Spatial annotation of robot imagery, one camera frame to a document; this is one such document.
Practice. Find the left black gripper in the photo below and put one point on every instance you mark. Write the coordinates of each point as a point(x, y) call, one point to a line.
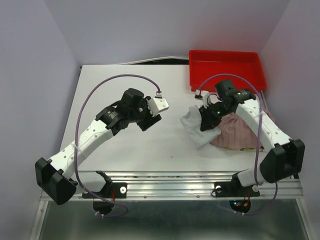
point(150, 120)

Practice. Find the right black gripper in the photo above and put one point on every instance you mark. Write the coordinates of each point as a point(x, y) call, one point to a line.
point(207, 121)

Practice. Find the white skirt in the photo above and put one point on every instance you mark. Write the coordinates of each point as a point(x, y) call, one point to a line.
point(191, 123)

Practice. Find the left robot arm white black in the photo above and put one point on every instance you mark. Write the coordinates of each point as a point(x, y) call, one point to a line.
point(54, 175)

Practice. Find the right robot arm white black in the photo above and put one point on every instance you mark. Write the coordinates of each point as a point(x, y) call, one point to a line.
point(284, 155)

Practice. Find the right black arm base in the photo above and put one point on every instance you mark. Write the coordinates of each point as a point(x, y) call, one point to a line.
point(240, 196)

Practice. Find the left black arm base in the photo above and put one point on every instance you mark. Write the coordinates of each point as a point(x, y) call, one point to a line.
point(104, 194)

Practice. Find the pink pleated skirt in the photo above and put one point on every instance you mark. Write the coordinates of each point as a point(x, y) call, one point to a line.
point(235, 134)

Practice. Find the red plastic tray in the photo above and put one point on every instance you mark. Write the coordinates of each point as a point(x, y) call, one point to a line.
point(206, 63)

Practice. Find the yellow green skirt underneath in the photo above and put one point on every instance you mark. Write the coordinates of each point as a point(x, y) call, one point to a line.
point(247, 149)

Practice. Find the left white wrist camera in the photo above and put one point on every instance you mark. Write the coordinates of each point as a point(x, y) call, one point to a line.
point(157, 105)

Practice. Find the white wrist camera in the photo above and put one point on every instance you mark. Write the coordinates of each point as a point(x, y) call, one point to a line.
point(204, 96)
point(157, 105)

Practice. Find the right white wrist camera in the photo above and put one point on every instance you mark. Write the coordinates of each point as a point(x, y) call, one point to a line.
point(204, 96)

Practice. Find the aluminium rail frame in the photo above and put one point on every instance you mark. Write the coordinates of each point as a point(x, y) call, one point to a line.
point(163, 163)

